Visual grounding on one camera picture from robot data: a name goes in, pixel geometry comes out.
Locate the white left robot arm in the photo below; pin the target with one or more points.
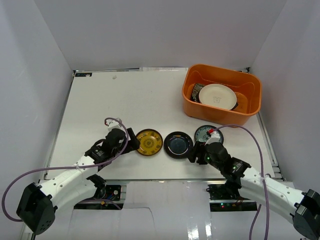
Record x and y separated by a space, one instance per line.
40 203

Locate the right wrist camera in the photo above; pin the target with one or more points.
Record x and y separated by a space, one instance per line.
213 137

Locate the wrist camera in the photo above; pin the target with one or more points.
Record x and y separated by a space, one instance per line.
213 137
113 124

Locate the black glossy round plate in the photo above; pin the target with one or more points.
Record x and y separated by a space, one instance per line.
178 145

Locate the cream round plate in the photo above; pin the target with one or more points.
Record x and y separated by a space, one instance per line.
218 96

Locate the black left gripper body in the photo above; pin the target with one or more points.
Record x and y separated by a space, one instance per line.
131 139

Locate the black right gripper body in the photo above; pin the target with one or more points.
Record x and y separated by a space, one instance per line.
207 159

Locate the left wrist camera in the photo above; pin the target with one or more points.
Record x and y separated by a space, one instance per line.
113 124

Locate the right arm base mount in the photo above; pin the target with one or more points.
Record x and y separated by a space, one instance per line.
222 199

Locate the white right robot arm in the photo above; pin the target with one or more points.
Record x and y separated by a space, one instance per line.
300 208

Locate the dark label sticker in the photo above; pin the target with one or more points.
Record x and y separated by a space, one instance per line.
82 74

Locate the blue white porcelain plate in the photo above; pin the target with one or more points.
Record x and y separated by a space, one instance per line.
201 133

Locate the black floral rectangular plate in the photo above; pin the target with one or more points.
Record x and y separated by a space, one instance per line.
195 92

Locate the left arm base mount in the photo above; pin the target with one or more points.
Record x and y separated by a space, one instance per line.
108 198

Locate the orange plastic bin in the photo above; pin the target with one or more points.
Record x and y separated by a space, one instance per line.
247 87

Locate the yellow patterned round plate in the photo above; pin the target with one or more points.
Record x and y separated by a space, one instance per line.
151 142

